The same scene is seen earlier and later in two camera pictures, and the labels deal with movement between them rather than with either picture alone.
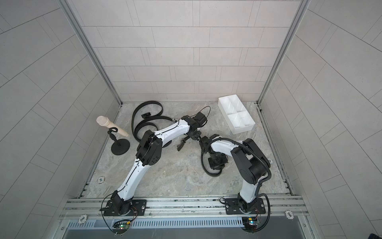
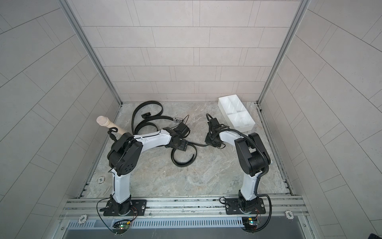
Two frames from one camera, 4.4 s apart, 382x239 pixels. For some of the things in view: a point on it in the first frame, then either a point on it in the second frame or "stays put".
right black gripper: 220,167 -> 208,141
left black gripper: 196,136 -> 184,146
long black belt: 181,144 -> 192,144
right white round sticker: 289,214 stays put
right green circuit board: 250,223 stays put
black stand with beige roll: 120,146 stays put
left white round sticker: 82,218 stays put
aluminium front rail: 181,208 stays put
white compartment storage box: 236,114 stays put
